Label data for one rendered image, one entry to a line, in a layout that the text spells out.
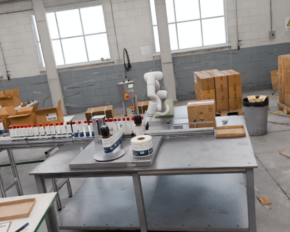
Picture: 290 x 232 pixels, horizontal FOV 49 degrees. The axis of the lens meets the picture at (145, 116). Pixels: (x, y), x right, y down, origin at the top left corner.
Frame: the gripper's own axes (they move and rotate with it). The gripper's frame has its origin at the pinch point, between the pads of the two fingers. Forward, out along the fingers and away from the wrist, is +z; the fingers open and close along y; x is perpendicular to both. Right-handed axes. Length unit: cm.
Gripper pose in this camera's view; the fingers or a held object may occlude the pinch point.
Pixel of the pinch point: (147, 128)
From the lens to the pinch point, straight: 361.2
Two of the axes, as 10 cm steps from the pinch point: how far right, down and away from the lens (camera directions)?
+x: 9.6, 2.6, -1.4
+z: -2.1, 9.3, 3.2
